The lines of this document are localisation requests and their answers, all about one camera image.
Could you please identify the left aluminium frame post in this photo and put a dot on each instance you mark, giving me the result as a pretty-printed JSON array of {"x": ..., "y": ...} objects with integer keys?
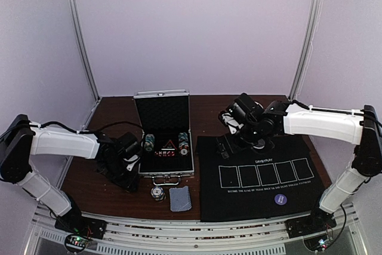
[{"x": 82, "y": 49}]

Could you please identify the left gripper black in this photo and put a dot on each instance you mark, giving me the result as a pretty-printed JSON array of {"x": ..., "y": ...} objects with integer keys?
[{"x": 130, "y": 183}]

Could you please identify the front aluminium rail base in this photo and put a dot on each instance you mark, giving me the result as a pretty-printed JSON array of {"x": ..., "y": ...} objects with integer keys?
[{"x": 124, "y": 235}]

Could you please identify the blue playing card deck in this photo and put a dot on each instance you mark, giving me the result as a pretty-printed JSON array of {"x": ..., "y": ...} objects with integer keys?
[{"x": 180, "y": 200}]

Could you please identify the left round circuit board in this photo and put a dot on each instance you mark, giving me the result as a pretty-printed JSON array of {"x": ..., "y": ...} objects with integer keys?
[{"x": 75, "y": 243}]

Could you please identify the aluminium frame post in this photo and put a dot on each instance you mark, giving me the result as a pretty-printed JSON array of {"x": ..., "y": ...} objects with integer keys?
[
  {"x": 82, "y": 49},
  {"x": 306, "y": 50}
]

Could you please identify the right chip stack in case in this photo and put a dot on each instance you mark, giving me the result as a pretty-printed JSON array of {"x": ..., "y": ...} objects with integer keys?
[{"x": 183, "y": 144}]

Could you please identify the round circuit board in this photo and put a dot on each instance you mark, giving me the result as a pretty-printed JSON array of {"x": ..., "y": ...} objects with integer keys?
[
  {"x": 318, "y": 243},
  {"x": 75, "y": 243}
]

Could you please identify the right aluminium frame post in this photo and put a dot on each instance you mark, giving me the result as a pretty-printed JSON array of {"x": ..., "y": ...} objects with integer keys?
[{"x": 306, "y": 50}]

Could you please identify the chip stack in case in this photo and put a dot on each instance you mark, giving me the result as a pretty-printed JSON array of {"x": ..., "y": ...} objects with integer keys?
[
  {"x": 183, "y": 144},
  {"x": 149, "y": 143}
]

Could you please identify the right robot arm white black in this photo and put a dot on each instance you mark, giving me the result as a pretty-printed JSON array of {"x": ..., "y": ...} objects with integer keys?
[{"x": 253, "y": 126}]

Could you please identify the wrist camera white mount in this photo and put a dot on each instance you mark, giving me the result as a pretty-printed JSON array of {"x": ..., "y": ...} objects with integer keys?
[
  {"x": 228, "y": 121},
  {"x": 131, "y": 162}
]

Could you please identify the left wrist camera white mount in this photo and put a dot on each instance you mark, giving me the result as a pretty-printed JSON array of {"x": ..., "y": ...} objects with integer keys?
[{"x": 131, "y": 162}]

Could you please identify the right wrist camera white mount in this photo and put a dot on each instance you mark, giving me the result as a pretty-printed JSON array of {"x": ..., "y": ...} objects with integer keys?
[{"x": 228, "y": 121}]

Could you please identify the purple small blind button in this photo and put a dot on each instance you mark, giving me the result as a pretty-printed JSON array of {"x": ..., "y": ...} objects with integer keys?
[{"x": 280, "y": 199}]

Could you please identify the clear acrylic dealer button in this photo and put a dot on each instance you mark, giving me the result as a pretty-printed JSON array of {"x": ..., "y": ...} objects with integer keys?
[{"x": 259, "y": 145}]

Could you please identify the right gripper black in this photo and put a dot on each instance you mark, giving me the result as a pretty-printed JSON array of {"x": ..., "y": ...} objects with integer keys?
[{"x": 226, "y": 147}]

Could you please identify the left chip stack in case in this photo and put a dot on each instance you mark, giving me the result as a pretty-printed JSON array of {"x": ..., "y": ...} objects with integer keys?
[{"x": 149, "y": 143}]

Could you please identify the black triangular all-in button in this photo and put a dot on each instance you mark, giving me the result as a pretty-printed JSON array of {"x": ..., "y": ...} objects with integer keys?
[{"x": 169, "y": 146}]

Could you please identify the red dice row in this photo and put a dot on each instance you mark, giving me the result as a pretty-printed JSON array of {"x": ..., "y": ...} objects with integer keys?
[{"x": 165, "y": 154}]

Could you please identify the black poker mat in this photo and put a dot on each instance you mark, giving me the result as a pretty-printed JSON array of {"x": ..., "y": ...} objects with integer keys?
[{"x": 243, "y": 187}]

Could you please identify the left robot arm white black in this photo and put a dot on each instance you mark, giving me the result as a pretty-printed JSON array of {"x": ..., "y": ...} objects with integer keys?
[{"x": 116, "y": 158}]

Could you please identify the aluminium poker case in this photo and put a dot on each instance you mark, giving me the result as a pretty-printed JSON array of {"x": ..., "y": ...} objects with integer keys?
[{"x": 165, "y": 114}]

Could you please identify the right round circuit board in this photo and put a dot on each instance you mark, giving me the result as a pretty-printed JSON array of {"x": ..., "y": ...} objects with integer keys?
[{"x": 318, "y": 243}]

